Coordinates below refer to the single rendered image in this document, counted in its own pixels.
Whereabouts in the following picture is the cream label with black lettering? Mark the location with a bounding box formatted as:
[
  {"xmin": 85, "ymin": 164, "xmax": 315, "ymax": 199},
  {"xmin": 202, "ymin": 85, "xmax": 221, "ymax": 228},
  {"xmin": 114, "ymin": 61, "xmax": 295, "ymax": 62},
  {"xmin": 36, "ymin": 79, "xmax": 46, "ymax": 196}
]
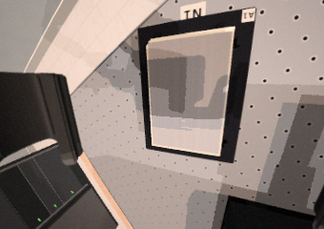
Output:
[{"xmin": 181, "ymin": 2, "xmax": 206, "ymax": 19}]

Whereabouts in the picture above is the grey perforated base plate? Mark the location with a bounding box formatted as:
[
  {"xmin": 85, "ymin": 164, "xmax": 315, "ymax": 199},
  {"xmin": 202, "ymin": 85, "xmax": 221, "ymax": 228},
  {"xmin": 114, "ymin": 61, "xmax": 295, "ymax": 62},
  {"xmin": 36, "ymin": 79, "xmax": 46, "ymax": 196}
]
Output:
[{"xmin": 71, "ymin": 0, "xmax": 324, "ymax": 229}]

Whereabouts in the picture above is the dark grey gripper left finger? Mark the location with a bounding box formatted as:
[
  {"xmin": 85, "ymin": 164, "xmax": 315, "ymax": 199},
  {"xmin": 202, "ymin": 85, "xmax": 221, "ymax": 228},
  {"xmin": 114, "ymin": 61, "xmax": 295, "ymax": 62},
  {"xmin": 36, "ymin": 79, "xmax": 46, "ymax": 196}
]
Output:
[{"xmin": 0, "ymin": 72, "xmax": 83, "ymax": 165}]

